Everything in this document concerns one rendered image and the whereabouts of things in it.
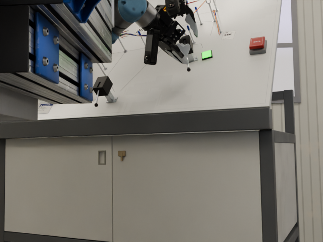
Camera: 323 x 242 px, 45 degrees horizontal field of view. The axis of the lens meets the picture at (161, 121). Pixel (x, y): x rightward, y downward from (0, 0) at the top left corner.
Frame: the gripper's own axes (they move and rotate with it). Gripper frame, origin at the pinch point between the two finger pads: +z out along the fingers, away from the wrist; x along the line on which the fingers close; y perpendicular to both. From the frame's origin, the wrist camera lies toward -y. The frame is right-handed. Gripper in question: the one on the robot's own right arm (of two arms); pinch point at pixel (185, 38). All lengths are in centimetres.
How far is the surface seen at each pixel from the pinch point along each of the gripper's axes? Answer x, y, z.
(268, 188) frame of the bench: -18, -38, 46
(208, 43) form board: -6.9, 6.8, 5.4
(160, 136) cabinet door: 14.7, -22.3, 27.1
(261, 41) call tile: -26.2, -5.9, 7.6
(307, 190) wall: -36, 132, 162
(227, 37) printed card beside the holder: -14.6, 7.1, 5.2
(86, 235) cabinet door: 53, -32, 56
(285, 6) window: -53, 195, 29
